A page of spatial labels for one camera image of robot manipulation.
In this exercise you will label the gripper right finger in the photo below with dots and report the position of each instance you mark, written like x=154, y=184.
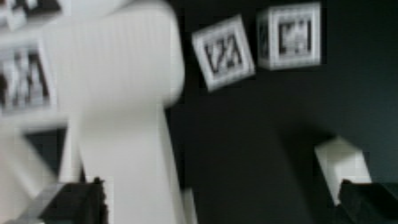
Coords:
x=369, y=203

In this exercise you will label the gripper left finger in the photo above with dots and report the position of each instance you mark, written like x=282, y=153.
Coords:
x=70, y=204

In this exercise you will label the white chair back frame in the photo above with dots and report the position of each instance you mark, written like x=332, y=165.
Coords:
x=92, y=78

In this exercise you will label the white tagged cube left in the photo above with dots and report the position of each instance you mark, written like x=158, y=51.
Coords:
x=223, y=52

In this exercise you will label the white tagged cube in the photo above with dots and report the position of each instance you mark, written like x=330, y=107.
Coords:
x=223, y=52
x=291, y=36

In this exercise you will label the white tagged cube right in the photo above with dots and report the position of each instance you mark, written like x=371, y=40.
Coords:
x=291, y=36

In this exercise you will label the white right rail barrier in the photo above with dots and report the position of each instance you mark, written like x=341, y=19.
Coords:
x=344, y=166

